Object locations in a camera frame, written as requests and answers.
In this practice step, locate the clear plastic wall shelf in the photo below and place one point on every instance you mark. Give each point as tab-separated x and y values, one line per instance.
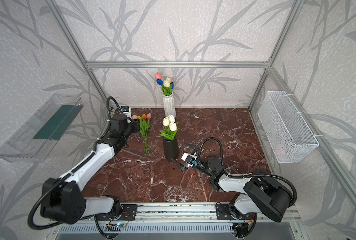
34	141

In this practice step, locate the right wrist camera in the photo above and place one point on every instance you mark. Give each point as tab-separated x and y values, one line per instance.
189	160

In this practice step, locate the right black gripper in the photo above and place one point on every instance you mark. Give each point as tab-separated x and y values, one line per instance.
184	163

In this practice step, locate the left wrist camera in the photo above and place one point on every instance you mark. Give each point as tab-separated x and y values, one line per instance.
126	110

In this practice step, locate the black cone vase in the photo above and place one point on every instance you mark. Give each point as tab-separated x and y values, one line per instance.
171	149

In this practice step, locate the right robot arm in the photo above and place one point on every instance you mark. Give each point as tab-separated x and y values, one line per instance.
257	192

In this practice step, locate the pink object in basket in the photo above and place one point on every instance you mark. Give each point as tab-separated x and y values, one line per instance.
279	151

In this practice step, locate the white wire mesh basket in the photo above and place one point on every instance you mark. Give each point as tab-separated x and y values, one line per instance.
284	123

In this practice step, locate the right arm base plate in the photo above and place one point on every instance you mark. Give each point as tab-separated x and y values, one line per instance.
226	212

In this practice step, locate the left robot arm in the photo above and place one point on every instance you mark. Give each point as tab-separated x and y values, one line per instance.
62	201

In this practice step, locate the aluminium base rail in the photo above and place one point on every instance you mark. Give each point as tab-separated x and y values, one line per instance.
190	212

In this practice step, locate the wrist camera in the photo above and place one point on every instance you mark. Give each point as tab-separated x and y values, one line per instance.
189	160
126	110

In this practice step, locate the white ribbed vase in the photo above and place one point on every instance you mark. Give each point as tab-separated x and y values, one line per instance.
169	105

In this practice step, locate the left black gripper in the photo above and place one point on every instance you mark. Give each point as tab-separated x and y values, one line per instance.
135	125

